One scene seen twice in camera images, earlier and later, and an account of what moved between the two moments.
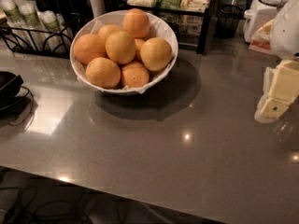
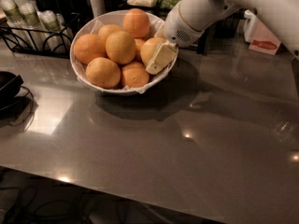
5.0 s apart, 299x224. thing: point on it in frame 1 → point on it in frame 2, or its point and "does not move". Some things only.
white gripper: x=286 y=32 → x=176 y=29
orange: x=156 y=53 does not move
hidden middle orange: x=138 y=42 does not move
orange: x=121 y=48 does not move
